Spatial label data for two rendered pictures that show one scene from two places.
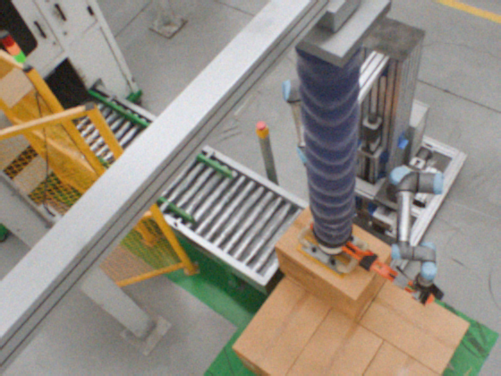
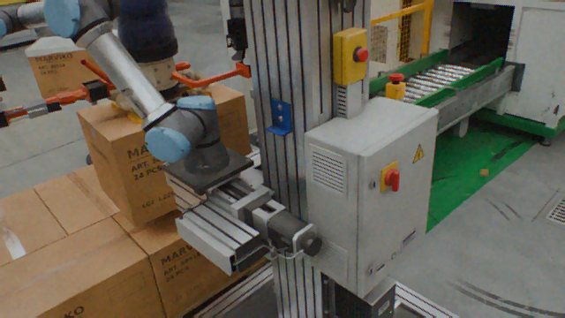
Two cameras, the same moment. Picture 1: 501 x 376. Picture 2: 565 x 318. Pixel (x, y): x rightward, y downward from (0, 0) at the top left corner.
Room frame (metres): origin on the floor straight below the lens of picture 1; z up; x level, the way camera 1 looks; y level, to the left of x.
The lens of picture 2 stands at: (2.03, -1.98, 1.74)
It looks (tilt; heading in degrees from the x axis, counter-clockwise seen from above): 29 degrees down; 96
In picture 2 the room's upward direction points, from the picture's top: 5 degrees counter-clockwise
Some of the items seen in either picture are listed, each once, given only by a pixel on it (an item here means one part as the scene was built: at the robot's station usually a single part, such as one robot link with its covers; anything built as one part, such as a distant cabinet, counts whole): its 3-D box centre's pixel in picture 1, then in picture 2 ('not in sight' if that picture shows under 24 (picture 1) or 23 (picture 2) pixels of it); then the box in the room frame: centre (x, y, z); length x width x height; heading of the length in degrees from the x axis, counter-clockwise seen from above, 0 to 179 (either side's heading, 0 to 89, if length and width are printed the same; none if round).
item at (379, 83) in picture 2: (114, 175); (384, 78); (2.54, 1.25, 0.60); 1.60 x 0.10 x 0.09; 45
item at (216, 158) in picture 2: (397, 189); (205, 149); (1.65, -0.73, 1.09); 0.15 x 0.15 x 0.10
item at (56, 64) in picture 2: not in sight; (82, 64); (0.20, 1.28, 0.82); 0.60 x 0.40 x 0.40; 14
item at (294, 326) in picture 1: (349, 343); (113, 238); (0.95, -0.26, 0.34); 1.20 x 1.00 x 0.40; 45
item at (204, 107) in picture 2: (400, 179); (198, 117); (1.65, -0.73, 1.20); 0.13 x 0.12 x 0.14; 73
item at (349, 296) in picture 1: (333, 260); (169, 143); (1.36, -0.25, 0.87); 0.60 x 0.40 x 0.40; 42
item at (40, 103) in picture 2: (401, 282); (36, 108); (1.02, -0.56, 1.19); 0.07 x 0.07 x 0.04; 42
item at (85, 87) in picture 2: (369, 260); (94, 90); (1.18, -0.42, 1.20); 0.10 x 0.08 x 0.06; 132
